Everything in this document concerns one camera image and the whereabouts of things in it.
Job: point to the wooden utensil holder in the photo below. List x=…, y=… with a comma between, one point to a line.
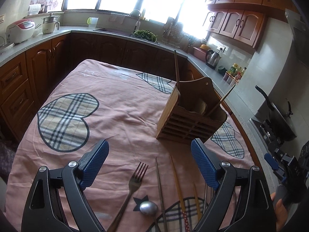
x=192, y=111

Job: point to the steel electric kettle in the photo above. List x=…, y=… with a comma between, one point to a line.
x=212, y=58

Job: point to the person's right hand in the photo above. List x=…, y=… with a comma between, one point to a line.
x=281, y=214

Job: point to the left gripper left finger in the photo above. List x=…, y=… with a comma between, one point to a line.
x=43, y=210

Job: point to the white red rice cooker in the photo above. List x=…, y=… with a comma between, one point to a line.
x=20, y=31

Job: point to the gas stove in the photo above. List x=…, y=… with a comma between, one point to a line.
x=265, y=133

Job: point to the white electric pot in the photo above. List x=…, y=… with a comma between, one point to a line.
x=50, y=24

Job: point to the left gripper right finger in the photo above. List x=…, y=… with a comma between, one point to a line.
x=254, y=209

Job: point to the pink plaid-heart tablecloth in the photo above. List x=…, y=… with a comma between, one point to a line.
x=99, y=101

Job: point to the wooden cabinets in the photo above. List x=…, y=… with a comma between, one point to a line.
x=245, y=20
x=29, y=78

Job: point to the wooden lower cabinets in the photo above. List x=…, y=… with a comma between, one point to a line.
x=29, y=78

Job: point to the wooden upper cabinets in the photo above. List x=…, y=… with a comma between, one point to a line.
x=245, y=20

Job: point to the dark chopstick in holder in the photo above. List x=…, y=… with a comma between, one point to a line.
x=177, y=69

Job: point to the dish drying rack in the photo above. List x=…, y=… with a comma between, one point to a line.
x=173, y=34

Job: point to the silver metal fork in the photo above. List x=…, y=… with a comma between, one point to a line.
x=133, y=184

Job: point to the green vegetables in sink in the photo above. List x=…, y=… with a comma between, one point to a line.
x=146, y=35

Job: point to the pink storage box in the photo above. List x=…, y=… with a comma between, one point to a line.
x=200, y=52

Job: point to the dark metal chopstick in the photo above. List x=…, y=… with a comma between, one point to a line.
x=161, y=197

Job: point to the light wooden chopstick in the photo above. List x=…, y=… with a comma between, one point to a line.
x=179, y=193
x=199, y=214

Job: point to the yellow seasoning bottle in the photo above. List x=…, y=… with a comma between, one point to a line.
x=233, y=69

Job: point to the black wok pan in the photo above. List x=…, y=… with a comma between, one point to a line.
x=280, y=121

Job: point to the steel kitchen faucet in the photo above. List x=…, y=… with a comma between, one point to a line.
x=136, y=14

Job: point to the brown chopstick in holder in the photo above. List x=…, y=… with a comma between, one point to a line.
x=221, y=101

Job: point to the silver metal spoon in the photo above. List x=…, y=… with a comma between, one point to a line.
x=150, y=209

